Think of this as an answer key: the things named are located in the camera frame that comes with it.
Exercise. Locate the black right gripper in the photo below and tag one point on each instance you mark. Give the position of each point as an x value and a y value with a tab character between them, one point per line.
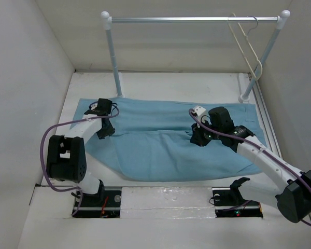
196	137

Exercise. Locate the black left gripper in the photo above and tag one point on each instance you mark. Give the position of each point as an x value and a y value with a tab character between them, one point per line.
102	134

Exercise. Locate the light blue trousers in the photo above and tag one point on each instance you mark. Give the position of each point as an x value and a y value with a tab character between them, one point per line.
151	143

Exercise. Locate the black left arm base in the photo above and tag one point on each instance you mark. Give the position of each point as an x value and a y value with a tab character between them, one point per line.
107	205

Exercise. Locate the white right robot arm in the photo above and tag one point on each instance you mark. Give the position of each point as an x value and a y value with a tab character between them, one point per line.
291	191

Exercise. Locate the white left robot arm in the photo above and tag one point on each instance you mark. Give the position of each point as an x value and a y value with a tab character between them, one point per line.
66	154

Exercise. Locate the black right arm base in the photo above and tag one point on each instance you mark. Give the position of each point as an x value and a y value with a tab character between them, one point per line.
229	203

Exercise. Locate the white clothes rack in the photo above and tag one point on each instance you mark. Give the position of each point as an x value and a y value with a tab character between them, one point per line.
186	44

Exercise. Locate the white foam block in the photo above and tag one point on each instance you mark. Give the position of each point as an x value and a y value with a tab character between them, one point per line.
166	203

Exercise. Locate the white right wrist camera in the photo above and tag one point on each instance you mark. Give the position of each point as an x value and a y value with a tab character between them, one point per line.
200	113

